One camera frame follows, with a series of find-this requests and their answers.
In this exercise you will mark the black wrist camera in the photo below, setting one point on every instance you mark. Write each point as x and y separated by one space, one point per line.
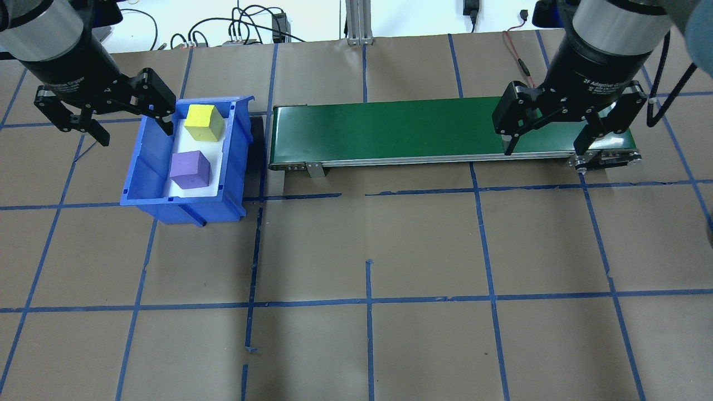
106 16
548 14

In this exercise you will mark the green conveyor belt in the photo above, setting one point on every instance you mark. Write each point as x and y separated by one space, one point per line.
390 128

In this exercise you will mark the small black connector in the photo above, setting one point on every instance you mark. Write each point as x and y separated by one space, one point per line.
523 15

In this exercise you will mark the aluminium profile post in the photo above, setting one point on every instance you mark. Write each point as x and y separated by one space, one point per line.
360 19

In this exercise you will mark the black power adapter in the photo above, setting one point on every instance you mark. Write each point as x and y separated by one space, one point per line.
279 27

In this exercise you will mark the purple foam cube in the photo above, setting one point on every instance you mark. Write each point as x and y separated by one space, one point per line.
189 170

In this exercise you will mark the blue plastic storage bin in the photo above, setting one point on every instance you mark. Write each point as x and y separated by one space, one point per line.
147 178

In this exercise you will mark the small terminal block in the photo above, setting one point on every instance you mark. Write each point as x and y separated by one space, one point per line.
237 40

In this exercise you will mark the white side desk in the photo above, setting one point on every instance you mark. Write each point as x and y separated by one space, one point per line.
418 16

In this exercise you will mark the black plug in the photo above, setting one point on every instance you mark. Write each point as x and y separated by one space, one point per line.
471 8

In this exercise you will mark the yellow foam cube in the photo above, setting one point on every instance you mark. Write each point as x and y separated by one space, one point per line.
203 123

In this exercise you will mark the white foam pad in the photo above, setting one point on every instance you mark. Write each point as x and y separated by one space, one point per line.
217 167

